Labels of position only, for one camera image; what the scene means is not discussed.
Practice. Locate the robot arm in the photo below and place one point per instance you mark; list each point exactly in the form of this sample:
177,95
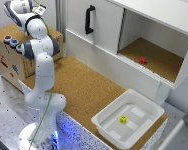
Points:
44,71

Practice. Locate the pink block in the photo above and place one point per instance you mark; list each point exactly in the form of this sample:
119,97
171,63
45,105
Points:
142,60

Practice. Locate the yellow block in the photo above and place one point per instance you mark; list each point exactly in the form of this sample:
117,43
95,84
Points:
123,119

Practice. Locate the white plastic box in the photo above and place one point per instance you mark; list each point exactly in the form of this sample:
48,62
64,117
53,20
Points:
107,123

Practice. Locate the white sliding door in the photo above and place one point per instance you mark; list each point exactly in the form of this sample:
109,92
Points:
105,23

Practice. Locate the green button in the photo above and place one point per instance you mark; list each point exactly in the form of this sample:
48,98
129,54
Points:
19,47

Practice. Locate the wooden drawer box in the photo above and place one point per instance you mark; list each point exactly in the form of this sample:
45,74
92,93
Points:
10,71

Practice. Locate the blue button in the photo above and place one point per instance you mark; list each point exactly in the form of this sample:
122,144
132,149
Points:
14,42

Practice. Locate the white cabinet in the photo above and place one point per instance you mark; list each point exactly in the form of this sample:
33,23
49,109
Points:
154,10

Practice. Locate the red button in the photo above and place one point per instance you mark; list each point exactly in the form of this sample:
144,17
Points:
7,38

